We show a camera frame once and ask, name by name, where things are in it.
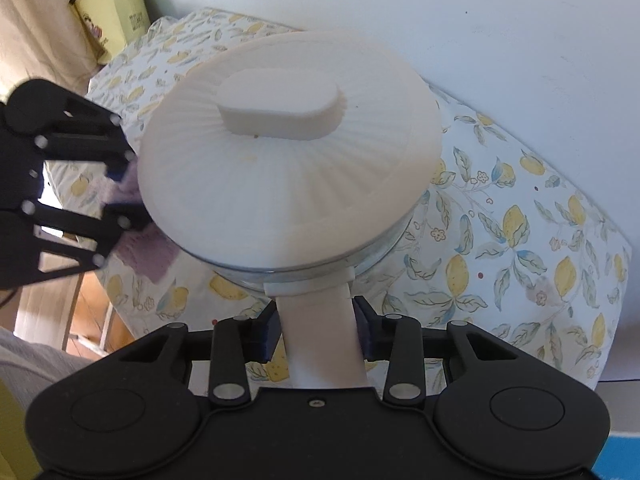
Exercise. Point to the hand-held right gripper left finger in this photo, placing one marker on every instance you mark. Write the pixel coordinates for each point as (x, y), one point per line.
(262, 335)

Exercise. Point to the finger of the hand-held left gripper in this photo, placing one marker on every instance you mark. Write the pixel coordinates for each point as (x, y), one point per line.
(120, 222)
(75, 152)

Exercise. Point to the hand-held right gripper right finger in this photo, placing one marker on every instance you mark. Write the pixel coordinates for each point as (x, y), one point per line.
(367, 330)

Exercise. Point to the pink cleaning cloth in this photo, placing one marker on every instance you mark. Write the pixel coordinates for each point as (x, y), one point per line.
(150, 255)

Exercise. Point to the glass kettle with cream lid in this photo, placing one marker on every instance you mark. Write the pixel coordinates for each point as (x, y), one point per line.
(300, 170)

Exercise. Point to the beige curtain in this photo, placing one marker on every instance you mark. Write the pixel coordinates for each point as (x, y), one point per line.
(35, 35)

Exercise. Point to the yellow paper bag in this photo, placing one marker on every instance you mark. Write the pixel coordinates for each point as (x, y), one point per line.
(115, 10)

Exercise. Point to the lemon print tablecloth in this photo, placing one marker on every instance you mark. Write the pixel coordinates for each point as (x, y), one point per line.
(500, 260)

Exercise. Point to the grey clothing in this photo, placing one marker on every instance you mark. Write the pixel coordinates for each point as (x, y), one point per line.
(30, 365)

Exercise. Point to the blue cardboard box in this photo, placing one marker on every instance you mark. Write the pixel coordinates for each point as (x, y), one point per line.
(625, 460)

